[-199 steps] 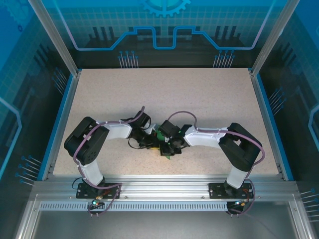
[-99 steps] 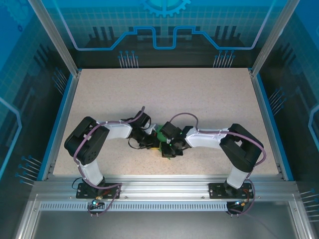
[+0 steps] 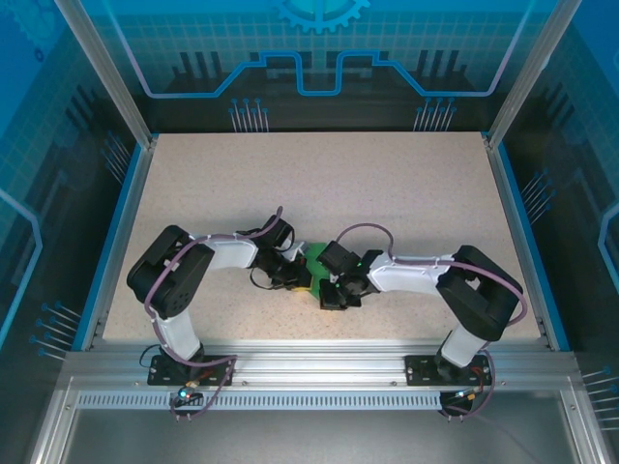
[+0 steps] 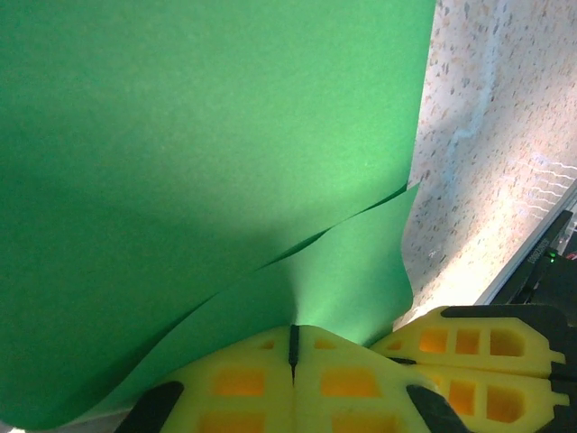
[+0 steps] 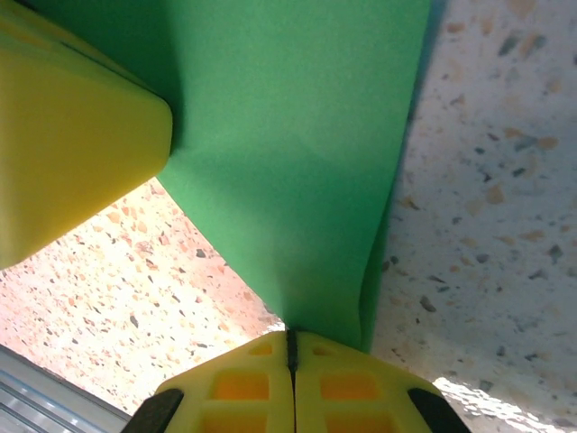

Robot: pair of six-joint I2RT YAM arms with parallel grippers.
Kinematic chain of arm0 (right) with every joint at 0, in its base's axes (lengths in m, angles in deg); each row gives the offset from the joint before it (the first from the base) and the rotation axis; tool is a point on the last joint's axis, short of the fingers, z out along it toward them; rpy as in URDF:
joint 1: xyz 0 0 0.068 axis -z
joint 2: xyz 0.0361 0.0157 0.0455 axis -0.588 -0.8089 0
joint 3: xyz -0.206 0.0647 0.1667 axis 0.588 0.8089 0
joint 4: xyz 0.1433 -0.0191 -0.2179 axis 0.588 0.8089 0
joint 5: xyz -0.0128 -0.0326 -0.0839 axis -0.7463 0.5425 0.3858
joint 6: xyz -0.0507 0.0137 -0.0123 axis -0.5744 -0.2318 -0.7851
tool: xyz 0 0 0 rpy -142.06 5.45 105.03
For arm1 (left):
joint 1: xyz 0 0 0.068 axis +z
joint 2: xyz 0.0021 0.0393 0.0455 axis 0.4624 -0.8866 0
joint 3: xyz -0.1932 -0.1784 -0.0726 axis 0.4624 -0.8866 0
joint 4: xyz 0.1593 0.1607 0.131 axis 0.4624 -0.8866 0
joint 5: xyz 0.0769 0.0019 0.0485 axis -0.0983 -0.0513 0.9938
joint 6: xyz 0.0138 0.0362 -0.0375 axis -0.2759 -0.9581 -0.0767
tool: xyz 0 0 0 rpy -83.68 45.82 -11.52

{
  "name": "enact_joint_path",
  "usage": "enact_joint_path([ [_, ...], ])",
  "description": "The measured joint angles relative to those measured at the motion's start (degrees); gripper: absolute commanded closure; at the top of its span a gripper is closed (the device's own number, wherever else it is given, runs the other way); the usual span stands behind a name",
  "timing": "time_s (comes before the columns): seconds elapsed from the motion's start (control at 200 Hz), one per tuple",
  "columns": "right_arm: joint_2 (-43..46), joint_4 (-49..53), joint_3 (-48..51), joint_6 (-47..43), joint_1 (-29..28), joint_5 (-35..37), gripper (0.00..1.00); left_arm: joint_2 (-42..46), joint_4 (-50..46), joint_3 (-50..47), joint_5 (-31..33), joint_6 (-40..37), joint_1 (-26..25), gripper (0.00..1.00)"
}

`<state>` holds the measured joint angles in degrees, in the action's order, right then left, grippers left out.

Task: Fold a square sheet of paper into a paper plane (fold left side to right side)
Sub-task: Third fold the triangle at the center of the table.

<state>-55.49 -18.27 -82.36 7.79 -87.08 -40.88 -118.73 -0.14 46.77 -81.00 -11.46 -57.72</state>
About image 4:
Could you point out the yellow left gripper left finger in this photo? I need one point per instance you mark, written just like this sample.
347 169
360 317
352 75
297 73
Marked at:
225 383

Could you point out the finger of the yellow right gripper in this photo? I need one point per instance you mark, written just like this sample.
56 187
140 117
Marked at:
496 392
451 343

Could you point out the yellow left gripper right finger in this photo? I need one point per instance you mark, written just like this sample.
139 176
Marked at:
351 383

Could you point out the green paper sheet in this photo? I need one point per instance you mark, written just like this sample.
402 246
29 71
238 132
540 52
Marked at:
180 135

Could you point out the aluminium mounting rail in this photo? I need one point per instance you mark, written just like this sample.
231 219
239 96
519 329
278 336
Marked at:
514 266

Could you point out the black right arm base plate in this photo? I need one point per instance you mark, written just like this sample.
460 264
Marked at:
541 250

